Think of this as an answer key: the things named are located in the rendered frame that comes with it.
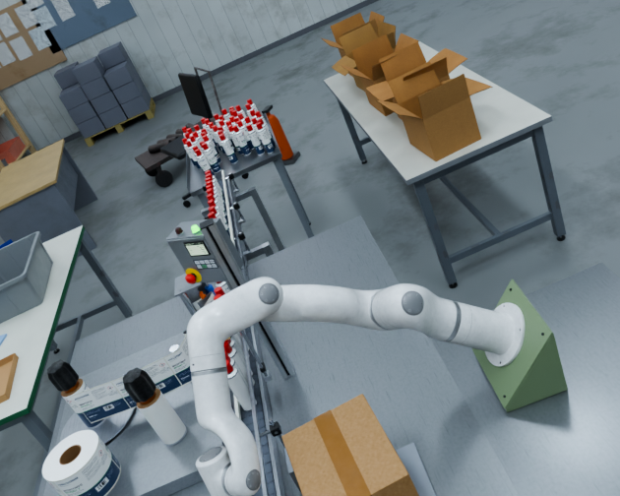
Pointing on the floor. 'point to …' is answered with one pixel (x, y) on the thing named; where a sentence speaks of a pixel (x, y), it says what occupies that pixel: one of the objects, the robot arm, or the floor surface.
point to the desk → (39, 196)
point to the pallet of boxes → (103, 93)
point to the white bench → (41, 341)
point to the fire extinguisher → (281, 139)
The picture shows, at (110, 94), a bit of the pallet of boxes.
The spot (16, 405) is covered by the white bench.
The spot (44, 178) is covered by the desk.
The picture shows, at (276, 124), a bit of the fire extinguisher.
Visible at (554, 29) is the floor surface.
